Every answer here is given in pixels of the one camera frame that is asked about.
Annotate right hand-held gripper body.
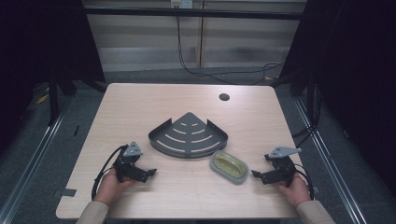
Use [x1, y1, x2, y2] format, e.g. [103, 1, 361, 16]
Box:
[264, 146, 303, 189]

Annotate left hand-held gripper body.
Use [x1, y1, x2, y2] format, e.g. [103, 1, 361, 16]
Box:
[112, 140, 149, 184]

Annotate dark grey corner shelf rack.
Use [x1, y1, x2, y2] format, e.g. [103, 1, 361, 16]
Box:
[148, 111, 230, 160]

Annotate person's right hand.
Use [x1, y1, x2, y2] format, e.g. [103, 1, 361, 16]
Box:
[275, 173, 312, 208]

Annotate person's left hand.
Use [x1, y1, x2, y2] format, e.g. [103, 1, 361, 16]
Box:
[93, 168, 135, 207]

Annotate grey floor tape piece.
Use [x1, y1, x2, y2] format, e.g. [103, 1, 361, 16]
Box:
[59, 188, 78, 198]

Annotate black metal stand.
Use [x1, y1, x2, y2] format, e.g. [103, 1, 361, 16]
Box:
[46, 66, 78, 127]
[270, 69, 319, 125]

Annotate yellow floor tape piece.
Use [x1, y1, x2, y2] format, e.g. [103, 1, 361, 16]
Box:
[35, 92, 50, 105]

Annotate black curtain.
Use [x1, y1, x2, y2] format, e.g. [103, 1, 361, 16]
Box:
[0, 0, 106, 155]
[278, 0, 396, 198]

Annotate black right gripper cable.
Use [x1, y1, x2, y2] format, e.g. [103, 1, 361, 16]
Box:
[293, 163, 316, 201]

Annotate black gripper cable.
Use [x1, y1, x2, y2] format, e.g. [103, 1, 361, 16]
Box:
[293, 163, 316, 201]
[91, 144, 129, 202]

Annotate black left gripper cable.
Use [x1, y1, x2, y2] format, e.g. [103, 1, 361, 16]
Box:
[91, 144, 129, 202]

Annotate black floor cables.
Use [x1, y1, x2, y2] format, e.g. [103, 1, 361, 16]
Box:
[290, 83, 323, 149]

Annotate aluminium floor rail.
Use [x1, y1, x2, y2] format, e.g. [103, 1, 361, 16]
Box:
[293, 96, 369, 224]
[0, 101, 72, 224]

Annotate long black wall cable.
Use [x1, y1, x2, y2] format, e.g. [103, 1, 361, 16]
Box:
[175, 5, 285, 86]

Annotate black horizontal frame bar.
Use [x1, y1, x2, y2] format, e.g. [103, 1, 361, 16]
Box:
[83, 7, 308, 21]

